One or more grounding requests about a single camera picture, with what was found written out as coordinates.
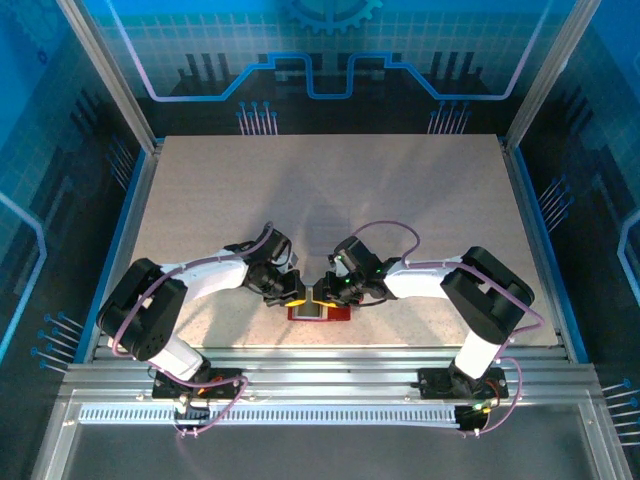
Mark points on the red leather card holder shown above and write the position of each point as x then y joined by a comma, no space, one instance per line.
340,314

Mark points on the clear acrylic card stand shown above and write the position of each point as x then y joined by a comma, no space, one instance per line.
327,225

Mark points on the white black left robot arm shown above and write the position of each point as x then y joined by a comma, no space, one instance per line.
215,277

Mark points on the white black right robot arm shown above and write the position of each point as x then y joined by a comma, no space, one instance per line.
425,280

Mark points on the small black circuit board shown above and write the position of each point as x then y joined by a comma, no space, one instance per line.
472,420
192,414

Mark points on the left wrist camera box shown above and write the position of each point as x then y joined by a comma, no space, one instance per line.
294,263

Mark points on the aluminium front frame rail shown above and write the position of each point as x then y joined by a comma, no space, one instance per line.
325,375

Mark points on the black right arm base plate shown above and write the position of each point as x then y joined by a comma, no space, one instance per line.
430,385

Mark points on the aluminium side frame rail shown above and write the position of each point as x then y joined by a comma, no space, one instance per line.
131,225
532,225

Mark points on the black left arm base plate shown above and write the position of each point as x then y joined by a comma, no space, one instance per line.
162,390

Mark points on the aluminium frame post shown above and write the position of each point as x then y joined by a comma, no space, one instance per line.
118,85
547,75

